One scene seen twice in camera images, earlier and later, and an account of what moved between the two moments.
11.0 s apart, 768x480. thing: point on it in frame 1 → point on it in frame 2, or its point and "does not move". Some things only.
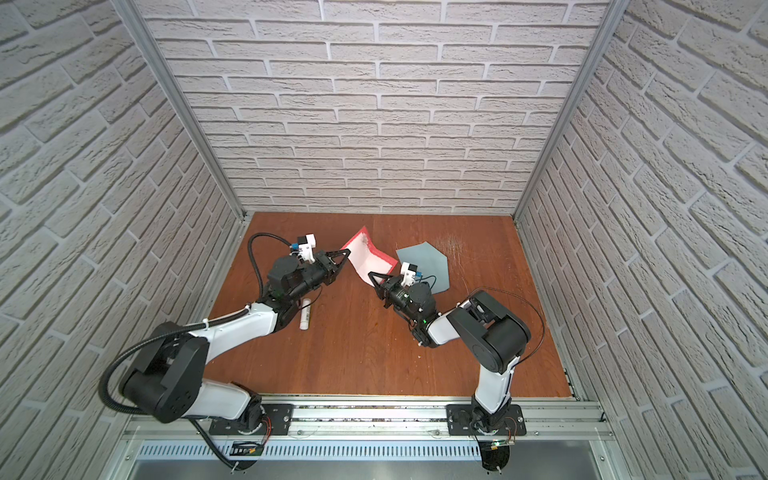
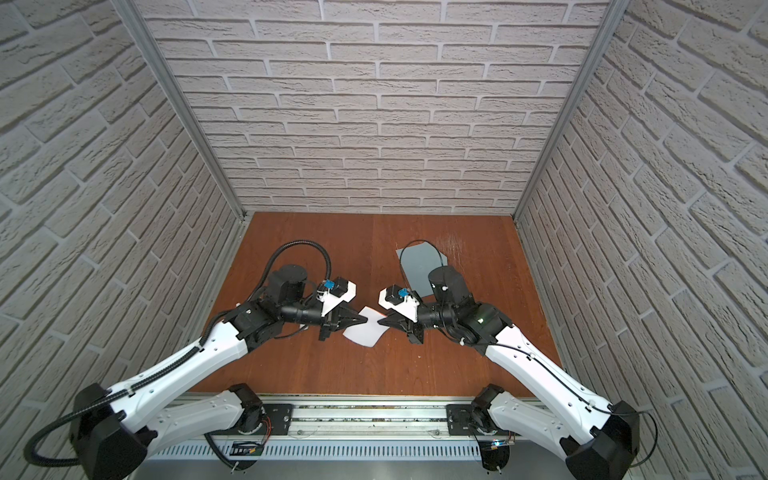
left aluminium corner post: [150, 45] does not move
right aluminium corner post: [609, 25] does not move
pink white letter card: [366, 258] → [370, 332]
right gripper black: [387, 292] → [406, 325]
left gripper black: [329, 262] → [341, 317]
